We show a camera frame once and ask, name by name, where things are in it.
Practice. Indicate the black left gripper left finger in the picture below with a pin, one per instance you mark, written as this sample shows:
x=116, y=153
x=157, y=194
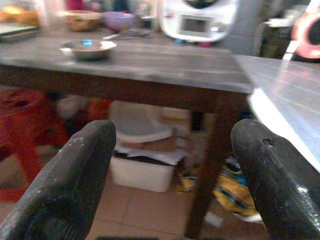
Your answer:
x=65, y=180

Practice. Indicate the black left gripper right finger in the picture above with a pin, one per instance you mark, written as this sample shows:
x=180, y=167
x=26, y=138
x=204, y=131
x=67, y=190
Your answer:
x=277, y=180

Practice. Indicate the yellow and blue bag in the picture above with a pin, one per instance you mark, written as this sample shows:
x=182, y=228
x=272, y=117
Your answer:
x=232, y=192

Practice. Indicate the red plastic stool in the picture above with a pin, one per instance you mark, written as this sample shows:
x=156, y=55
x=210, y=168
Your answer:
x=22, y=120

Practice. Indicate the white plastic storage bin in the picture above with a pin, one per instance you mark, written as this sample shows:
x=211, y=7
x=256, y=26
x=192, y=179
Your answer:
x=142, y=175

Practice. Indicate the white plastic lid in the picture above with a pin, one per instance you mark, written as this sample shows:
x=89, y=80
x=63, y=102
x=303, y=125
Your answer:
x=140, y=125

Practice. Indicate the glossy white-edged side table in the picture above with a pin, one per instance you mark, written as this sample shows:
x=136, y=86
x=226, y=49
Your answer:
x=290, y=85

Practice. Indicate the brown cardboard piece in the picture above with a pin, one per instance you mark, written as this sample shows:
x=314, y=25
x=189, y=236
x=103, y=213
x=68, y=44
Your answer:
x=155, y=145

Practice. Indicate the shallow stainless steel bowl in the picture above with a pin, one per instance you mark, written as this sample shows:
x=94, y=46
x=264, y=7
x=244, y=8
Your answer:
x=88, y=48

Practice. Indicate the dark wooden table grey top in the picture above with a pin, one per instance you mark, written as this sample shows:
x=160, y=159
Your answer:
x=160, y=65

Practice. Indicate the grey tray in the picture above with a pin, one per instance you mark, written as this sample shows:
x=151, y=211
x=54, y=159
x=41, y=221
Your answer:
x=15, y=32

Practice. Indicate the white power strip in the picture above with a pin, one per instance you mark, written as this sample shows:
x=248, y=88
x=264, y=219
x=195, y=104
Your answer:
x=280, y=22

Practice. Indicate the clear container with brown food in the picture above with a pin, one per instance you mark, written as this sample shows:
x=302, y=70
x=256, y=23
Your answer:
x=82, y=21

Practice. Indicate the small purple plastic bowl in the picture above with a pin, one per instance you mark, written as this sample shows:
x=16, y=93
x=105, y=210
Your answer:
x=118, y=20

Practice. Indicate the yellow food items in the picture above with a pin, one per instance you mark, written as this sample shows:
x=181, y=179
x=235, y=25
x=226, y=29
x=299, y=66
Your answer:
x=17, y=15

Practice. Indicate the white kitchen appliance with screen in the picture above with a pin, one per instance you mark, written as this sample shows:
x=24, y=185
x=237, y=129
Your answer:
x=197, y=22

